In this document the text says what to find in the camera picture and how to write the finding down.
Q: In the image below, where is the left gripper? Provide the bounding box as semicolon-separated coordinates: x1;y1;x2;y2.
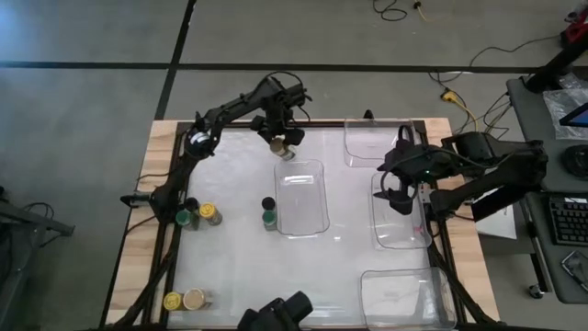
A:
251;103;307;147

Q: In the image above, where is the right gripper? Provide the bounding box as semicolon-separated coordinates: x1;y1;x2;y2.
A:
372;137;454;217

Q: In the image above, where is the tan lid seasoning jar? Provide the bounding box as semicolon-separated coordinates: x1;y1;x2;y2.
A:
268;136;297;162
182;287;213;312

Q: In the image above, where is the green lid oregano jar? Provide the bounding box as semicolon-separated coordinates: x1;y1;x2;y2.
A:
261;209;279;232
175;209;201;232

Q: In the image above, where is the yellow lid chili onion jar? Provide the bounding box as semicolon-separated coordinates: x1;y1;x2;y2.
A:
198;201;224;227
163;291;186;312

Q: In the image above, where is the clear plastic bin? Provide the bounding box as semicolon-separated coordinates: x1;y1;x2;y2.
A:
370;171;434;251
274;158;331;237
359;267;458;331
343;118;427;169

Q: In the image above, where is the white paper sheet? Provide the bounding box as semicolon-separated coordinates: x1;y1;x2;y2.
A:
475;188;518;240

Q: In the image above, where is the grey desk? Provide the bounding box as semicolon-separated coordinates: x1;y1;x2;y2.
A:
506;76;588;194
525;190;588;305

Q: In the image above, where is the black keyboard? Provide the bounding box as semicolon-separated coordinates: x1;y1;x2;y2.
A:
548;195;588;247

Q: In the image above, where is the black round puck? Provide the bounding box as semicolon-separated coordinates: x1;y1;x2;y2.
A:
560;143;588;179

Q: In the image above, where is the clear plastic bag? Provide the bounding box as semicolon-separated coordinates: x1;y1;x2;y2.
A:
541;86;588;142

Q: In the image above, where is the black handheld device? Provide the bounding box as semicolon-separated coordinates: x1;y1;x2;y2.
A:
560;250;588;291

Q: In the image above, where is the blue lit screen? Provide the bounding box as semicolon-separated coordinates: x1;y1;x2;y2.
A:
559;103;588;128

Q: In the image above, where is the black monitor stand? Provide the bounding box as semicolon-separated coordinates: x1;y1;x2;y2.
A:
523;39;588;93

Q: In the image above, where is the red black tool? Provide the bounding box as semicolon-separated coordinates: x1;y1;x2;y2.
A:
564;17;588;45

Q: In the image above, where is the grey metal stand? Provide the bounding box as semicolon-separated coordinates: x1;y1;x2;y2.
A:
0;186;75;331

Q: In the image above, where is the yellow extension cord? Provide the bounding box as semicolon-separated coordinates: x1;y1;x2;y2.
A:
440;89;481;132

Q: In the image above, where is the black cable loop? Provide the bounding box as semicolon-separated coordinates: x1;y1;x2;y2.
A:
371;0;409;22

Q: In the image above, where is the long black cable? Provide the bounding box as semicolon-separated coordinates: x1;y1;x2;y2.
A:
427;34;562;86

